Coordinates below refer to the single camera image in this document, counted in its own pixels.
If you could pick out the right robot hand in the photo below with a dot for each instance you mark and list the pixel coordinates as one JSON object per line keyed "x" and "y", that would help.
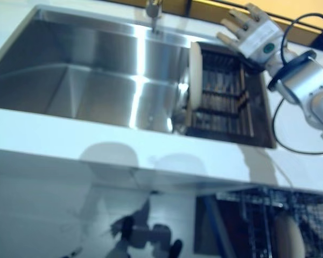
{"x": 255, "y": 35}

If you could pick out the beige round ceramic plate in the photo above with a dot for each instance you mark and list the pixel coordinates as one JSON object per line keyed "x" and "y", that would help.
{"x": 196, "y": 78}
{"x": 289, "y": 236}

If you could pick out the black built-in dishwasher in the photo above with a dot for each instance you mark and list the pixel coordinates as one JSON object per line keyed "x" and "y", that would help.
{"x": 258, "y": 231}

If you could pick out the chrome gooseneck kitchen faucet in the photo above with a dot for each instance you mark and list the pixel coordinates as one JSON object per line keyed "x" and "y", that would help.
{"x": 154, "y": 13}

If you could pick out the stainless steel sink basin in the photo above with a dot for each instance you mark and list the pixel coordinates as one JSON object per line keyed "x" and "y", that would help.
{"x": 83, "y": 80}

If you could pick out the narrow white cabinet door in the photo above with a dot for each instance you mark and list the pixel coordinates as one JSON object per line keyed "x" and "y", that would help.
{"x": 43, "y": 209}

